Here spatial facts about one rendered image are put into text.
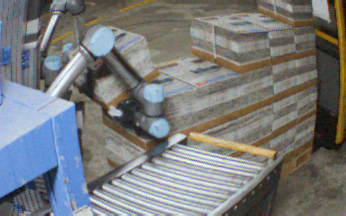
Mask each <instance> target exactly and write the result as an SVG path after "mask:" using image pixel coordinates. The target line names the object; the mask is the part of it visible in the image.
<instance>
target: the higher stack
mask: <svg viewBox="0 0 346 216"><path fill-rule="evenodd" d="M257 3H258V7H260V8H262V9H264V10H268V11H271V12H273V13H275V14H278V15H281V16H283V17H284V18H287V19H290V20H292V21H294V22H295V21H306V20H307V21H308V20H312V19H313V18H312V17H313V16H312V12H311V9H310V7H311V6H310V0H257ZM270 18H272V17H270ZM272 19H274V20H276V21H279V20H278V19H276V18H272ZM279 22H282V21H279ZM282 23H284V24H285V25H288V26H291V25H289V24H287V23H285V22H282ZM291 27H293V28H294V29H293V30H294V31H293V32H294V42H295V49H296V53H298V52H302V51H303V52H304V51H308V50H311V49H312V50H314V49H315V46H316V45H315V41H314V40H315V35H314V34H315V33H314V29H313V26H300V27H294V26H291ZM296 62H297V63H296V64H297V66H296V67H297V73H296V74H297V75H298V86H300V85H303V84H304V83H307V82H309V81H312V80H314V79H316V78H317V72H316V71H317V69H316V57H315V55H311V56H307V57H304V58H300V59H299V58H298V59H297V58H296ZM297 94H298V101H297V103H298V104H297V105H298V106H297V110H298V111H297V115H296V116H297V118H296V119H298V118H299V117H301V116H304V115H306V114H307V113H309V112H310V111H312V110H314V109H316V99H317V89H316V85H313V86H311V87H309V88H307V89H305V90H302V91H300V92H297ZM315 122H316V115H315V114H314V115H313V116H311V117H310V118H308V119H306V120H305V121H302V122H300V123H299V124H297V125H296V126H295V143H294V147H293V150H295V149H297V148H298V147H300V146H301V145H303V144H304V143H305V142H307V141H309V140H311V139H312V138H313V136H314V135H313V134H314V124H315ZM312 147H313V143H311V144H309V145H308V146H306V147H305V148H304V149H303V150H301V151H300V152H298V153H297V154H295V155H294V156H292V157H291V158H292V162H291V168H290V173H291V172H293V171H294V170H296V169H297V168H298V167H300V166H302V165H303V164H304V163H306V162H307V161H309V160H310V158H311V157H310V156H311V152H312Z"/></svg>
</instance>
